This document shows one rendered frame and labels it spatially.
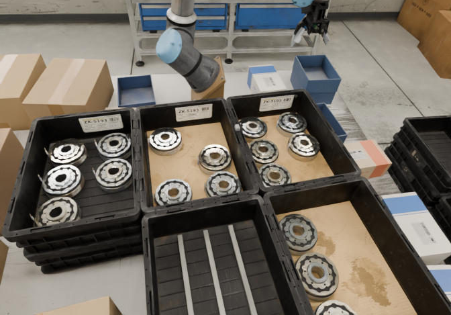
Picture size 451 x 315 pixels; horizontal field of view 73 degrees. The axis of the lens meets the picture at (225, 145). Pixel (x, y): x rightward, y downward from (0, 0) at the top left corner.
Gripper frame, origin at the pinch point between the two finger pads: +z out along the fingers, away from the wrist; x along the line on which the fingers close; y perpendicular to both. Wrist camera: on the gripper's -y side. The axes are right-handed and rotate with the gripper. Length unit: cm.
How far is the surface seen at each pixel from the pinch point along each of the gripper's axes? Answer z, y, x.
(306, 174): 10, 59, -16
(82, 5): 65, -224, -162
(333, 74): 13.7, 2.4, 13.5
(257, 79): 13.9, 1.5, -21.2
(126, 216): -3, 75, -67
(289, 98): 2.8, 29.9, -15.3
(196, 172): 8, 55, -50
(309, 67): 17.5, -9.8, 7.0
